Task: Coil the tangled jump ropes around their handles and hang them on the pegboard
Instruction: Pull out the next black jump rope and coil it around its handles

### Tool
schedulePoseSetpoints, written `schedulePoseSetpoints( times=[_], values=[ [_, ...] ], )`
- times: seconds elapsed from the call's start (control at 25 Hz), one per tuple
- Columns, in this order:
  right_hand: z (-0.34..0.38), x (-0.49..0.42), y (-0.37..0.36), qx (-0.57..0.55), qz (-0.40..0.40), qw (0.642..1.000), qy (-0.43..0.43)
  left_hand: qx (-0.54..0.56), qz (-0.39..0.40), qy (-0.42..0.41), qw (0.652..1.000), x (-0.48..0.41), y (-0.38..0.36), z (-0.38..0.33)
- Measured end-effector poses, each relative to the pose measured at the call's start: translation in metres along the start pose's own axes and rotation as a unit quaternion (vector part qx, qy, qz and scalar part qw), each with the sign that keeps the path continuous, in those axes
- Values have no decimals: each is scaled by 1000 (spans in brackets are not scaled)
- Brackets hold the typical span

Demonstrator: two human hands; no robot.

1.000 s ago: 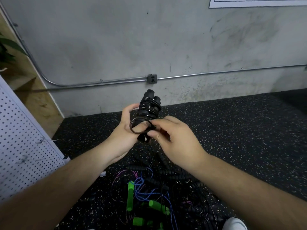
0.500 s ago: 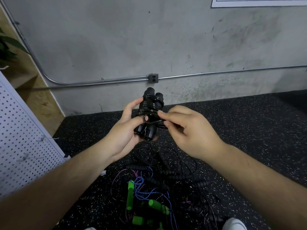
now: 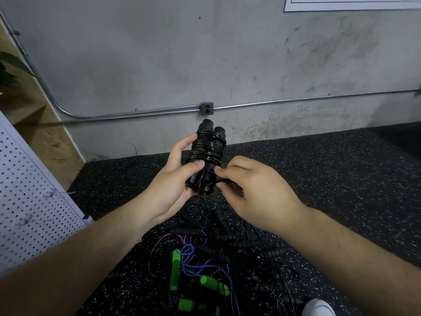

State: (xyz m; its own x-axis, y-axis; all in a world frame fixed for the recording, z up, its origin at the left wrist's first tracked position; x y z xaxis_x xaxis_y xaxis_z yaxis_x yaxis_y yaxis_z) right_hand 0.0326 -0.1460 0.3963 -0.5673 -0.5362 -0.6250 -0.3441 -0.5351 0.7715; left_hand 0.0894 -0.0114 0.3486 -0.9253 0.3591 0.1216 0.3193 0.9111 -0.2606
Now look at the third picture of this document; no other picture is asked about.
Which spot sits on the grey electrical junction box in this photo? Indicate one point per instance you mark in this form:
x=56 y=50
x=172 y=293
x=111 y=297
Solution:
x=206 y=108

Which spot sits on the green potted plant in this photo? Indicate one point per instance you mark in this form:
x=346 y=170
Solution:
x=10 y=69

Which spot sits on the person's left forearm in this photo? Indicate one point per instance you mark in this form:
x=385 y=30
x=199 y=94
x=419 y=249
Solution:
x=72 y=266

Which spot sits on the metal conduit pipe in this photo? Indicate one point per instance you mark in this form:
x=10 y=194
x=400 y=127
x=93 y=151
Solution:
x=131 y=113

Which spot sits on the person's left hand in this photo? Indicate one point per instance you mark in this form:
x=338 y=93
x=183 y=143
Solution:
x=170 y=191

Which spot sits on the white right shoe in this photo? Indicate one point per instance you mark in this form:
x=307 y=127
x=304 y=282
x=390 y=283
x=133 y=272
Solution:
x=319 y=307

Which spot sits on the white pegboard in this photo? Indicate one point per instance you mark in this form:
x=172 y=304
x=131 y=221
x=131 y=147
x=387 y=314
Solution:
x=33 y=200

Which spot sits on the person's right hand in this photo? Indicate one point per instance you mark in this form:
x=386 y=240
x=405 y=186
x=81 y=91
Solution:
x=260 y=194

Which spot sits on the person's right forearm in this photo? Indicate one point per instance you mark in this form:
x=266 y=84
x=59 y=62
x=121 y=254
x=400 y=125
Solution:
x=355 y=266

